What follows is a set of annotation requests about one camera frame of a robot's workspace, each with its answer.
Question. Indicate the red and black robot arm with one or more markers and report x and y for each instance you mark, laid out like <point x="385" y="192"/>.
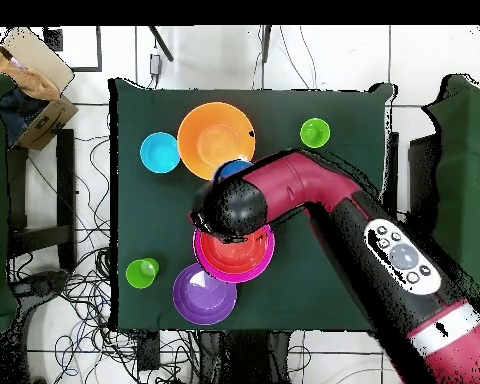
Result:
<point x="304" y="180"/>

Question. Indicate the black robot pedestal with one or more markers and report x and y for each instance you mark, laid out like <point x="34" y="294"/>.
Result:
<point x="244" y="360"/>

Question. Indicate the grey power adapter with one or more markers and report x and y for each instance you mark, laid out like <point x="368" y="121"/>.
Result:
<point x="155" y="64"/>

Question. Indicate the dark green table cloth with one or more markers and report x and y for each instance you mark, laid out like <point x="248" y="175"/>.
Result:
<point x="156" y="220"/>

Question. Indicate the black side furniture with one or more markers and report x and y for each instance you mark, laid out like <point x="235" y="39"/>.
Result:
<point x="424" y="180"/>

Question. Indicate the small light blue bowl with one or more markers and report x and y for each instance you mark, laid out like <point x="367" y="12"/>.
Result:
<point x="160" y="152"/>

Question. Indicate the large orange bowl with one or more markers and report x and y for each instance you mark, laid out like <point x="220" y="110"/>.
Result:
<point x="208" y="136"/>

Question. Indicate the large red bowl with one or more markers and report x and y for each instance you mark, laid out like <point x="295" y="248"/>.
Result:
<point x="232" y="256"/>

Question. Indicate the black square frame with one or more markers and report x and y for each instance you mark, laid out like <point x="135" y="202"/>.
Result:
<point x="99" y="52"/>

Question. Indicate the black tripod leg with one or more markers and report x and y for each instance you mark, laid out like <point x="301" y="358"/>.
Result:
<point x="162" y="44"/>
<point x="266" y="44"/>

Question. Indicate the black stool frame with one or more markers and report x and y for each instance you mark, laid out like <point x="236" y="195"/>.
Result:
<point x="66" y="180"/>

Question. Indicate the cardboard box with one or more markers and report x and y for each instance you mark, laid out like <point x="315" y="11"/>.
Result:
<point x="44" y="120"/>

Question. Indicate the green cup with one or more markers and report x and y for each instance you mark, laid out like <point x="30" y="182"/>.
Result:
<point x="315" y="133"/>
<point x="138" y="276"/>

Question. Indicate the purple bowl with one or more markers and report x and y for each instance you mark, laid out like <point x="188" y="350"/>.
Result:
<point x="204" y="300"/>

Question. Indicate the large pink bowl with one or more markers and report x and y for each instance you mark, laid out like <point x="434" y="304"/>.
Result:
<point x="240" y="278"/>

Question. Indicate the medium blue bowl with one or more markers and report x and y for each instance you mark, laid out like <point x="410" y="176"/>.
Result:
<point x="232" y="168"/>

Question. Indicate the brown cloth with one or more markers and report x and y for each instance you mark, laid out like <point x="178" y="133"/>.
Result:
<point x="32" y="80"/>

